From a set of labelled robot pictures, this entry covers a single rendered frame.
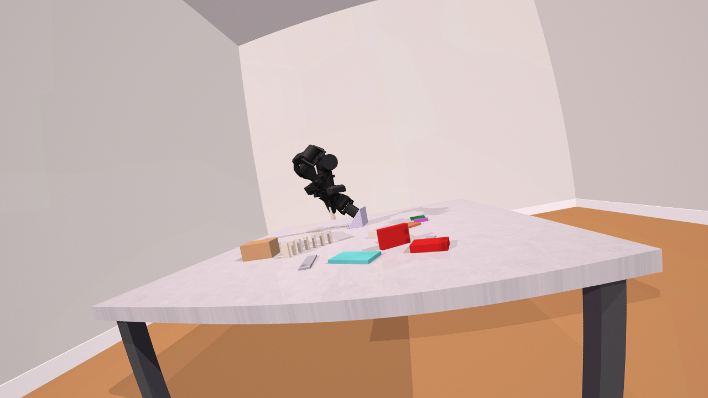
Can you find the teal flat rectangular block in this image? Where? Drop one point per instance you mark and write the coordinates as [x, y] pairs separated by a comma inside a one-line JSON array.
[[364, 257]]

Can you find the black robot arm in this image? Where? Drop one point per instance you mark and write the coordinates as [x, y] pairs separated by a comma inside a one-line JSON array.
[[314, 155]]

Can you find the red rectangular block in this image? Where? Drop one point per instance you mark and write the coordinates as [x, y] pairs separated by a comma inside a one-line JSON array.
[[430, 245], [393, 236]]

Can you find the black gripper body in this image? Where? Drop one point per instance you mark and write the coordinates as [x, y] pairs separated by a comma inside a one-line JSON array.
[[330, 187]]

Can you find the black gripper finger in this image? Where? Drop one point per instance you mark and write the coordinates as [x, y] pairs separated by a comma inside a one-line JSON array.
[[326, 202], [333, 201]]

